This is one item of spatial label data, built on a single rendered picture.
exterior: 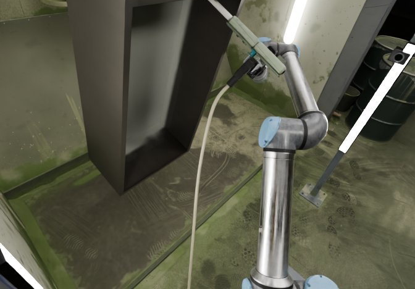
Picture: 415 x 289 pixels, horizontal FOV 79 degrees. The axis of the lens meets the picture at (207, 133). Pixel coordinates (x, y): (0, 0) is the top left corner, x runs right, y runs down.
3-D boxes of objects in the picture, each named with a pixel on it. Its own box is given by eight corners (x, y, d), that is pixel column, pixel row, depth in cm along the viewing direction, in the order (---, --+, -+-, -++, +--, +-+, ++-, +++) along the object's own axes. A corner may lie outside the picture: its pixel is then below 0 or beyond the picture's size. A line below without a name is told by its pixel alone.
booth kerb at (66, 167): (10, 203, 188) (3, 193, 179) (9, 202, 189) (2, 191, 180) (232, 88, 349) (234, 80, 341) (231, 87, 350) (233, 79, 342)
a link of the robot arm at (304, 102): (343, 139, 87) (299, 39, 131) (309, 136, 86) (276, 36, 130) (327, 158, 95) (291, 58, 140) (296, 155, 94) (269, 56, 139)
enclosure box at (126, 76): (88, 158, 166) (58, -56, 78) (159, 121, 202) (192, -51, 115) (120, 196, 155) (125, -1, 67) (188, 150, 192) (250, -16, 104)
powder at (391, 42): (428, 50, 312) (429, 50, 311) (413, 59, 284) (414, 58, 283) (385, 35, 341) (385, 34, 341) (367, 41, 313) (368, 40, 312)
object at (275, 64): (248, 106, 107) (290, 67, 100) (246, 105, 102) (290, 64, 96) (177, 29, 115) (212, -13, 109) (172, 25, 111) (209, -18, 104)
